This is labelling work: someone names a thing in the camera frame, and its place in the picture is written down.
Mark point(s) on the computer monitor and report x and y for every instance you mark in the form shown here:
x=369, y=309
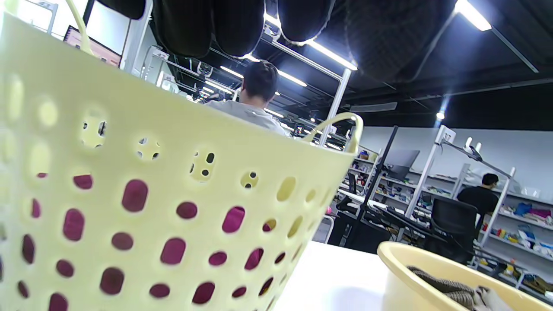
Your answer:
x=99, y=49

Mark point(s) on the yellow perforated plastic basket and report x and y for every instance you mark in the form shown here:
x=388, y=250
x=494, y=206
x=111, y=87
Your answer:
x=173, y=129

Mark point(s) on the magenta shorts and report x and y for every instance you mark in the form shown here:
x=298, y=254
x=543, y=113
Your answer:
x=135, y=195

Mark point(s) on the yellow plastic basin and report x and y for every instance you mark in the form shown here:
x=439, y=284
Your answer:
x=402, y=280

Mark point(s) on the black tripod pole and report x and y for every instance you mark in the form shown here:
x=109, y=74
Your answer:
x=380, y=172

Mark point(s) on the white storage shelf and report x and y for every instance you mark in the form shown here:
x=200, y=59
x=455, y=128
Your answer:
x=514, y=233

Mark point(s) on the ceiling light strip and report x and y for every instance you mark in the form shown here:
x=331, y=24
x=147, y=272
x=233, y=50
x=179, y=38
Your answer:
x=328, y=54
x=473, y=15

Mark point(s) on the black mesh office chair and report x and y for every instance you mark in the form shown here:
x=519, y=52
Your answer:
x=453, y=216

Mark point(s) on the brown shorts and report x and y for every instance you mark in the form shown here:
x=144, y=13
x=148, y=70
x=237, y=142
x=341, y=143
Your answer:
x=449, y=289

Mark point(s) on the person's left hand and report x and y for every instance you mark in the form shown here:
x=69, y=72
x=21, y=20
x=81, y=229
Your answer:
x=389, y=39

